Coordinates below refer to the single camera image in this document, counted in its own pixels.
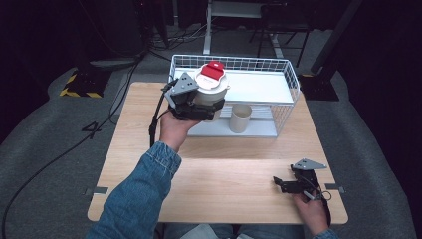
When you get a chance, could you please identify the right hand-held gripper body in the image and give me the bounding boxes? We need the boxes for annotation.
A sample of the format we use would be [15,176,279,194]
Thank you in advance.
[281,157,328,195]

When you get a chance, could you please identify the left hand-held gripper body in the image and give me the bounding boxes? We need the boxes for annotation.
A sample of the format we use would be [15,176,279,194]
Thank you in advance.
[163,72,217,121]

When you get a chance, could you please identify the white container with red lid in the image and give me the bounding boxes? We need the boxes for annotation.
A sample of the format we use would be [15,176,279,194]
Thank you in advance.
[192,60,231,123]

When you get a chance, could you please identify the white cup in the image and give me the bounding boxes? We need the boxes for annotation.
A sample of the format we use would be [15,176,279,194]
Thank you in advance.
[228,104,254,134]

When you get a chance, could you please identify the white wire shelf rack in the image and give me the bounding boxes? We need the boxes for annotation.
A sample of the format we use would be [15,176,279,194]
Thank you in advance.
[168,54,302,139]

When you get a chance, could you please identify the person's right hand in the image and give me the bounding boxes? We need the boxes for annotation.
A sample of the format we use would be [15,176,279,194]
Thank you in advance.
[292,191,330,237]

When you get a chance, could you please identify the person's left hand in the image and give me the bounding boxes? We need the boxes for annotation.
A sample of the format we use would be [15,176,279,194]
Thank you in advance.
[158,111,202,154]

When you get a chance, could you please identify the person's legs in jeans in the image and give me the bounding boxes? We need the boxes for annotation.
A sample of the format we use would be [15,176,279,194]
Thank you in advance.
[163,223,297,239]

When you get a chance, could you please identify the yellow black striped base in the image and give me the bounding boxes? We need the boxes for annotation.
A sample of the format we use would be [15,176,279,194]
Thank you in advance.
[59,67,112,100]

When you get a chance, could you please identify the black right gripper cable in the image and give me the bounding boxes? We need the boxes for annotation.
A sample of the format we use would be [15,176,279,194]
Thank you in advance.
[303,172,333,228]

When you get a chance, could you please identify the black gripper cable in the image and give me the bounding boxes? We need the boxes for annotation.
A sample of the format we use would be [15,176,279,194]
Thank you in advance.
[148,81,177,148]
[303,172,333,228]

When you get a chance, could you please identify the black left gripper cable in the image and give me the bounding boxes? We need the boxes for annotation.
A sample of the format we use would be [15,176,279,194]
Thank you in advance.
[148,81,177,148]

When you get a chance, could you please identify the bundle of floor cables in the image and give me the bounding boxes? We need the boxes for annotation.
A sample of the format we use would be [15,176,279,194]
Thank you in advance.
[145,21,207,53]

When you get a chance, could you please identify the white metal desk frame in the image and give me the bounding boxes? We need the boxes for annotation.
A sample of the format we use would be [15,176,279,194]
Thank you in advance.
[202,0,291,60]

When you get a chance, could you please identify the black metal chair frame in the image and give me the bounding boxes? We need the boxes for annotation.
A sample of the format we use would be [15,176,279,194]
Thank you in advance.
[248,2,314,69]

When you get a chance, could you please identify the black stand post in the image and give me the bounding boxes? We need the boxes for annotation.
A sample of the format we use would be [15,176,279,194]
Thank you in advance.
[298,0,363,103]

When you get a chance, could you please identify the long black floor cable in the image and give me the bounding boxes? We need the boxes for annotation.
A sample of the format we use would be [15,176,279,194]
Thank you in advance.
[0,59,143,239]

